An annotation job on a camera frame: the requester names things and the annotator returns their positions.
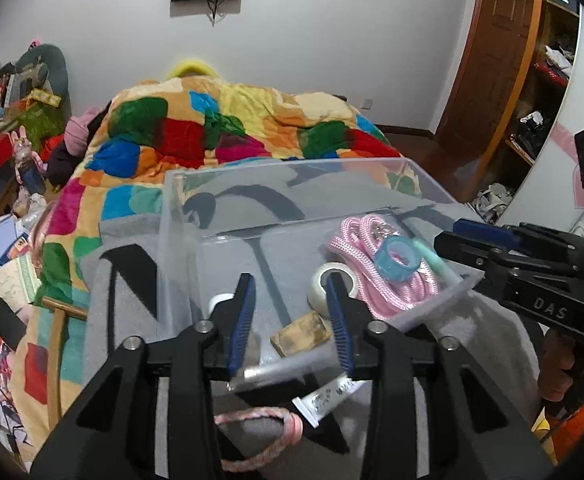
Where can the blue tape roll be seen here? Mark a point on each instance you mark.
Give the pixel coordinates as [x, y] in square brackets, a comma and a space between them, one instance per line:
[386, 267]

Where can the white curved panel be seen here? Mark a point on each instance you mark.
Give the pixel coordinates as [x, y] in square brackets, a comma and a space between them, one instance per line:
[546, 185]

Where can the colourful patchwork quilt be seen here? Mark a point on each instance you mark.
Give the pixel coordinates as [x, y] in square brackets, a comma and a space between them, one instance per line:
[172, 130]

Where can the wooden stick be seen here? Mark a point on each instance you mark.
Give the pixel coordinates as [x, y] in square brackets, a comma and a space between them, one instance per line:
[54, 360]

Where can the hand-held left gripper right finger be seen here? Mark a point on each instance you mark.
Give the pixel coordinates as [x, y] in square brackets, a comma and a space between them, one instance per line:
[338, 332]

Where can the grey blanket with black pattern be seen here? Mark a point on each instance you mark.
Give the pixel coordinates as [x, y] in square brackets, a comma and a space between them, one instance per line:
[122, 305]

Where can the person's right hand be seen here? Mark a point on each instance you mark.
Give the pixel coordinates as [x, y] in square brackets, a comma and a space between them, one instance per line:
[554, 362]

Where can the dark clothing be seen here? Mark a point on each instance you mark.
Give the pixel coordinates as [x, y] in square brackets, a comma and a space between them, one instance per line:
[64, 165]

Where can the white tape roll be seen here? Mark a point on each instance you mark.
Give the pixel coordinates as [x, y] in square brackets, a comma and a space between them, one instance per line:
[317, 295]

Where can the pink braided loop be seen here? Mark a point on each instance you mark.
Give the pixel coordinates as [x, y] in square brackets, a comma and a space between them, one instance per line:
[292, 422]

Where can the wall socket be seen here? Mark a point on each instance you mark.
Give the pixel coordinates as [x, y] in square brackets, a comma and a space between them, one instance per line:
[366, 103]

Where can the yellow pillow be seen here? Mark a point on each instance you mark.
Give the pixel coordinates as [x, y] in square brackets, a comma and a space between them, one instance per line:
[192, 67]

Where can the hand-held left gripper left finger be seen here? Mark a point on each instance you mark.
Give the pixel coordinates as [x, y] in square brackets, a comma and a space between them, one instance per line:
[242, 332]

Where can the white tube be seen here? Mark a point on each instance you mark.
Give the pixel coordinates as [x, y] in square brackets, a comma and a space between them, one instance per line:
[322, 400]

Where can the green pen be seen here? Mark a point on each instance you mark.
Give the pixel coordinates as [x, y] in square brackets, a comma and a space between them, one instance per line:
[431, 258]

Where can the green plush toy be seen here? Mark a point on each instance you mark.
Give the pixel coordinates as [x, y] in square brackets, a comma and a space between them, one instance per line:
[52, 60]

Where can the rabbit doll figure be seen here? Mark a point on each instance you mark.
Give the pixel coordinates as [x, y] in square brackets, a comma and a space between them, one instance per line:
[24, 160]

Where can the wooden shelf unit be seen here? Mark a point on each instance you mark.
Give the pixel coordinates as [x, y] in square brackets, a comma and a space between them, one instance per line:
[551, 60]

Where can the clear plastic box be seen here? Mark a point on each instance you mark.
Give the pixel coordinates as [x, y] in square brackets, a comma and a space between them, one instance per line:
[212, 210]

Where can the pink hat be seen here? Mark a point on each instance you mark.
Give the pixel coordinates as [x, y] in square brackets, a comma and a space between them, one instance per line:
[79, 127]

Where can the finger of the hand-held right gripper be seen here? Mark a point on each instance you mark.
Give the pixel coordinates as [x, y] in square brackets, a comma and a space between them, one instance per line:
[466, 255]
[476, 231]

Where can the brown wooden block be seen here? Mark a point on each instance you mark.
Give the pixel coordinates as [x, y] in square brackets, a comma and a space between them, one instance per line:
[299, 335]

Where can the wooden door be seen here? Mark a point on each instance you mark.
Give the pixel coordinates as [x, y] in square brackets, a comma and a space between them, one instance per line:
[491, 50]

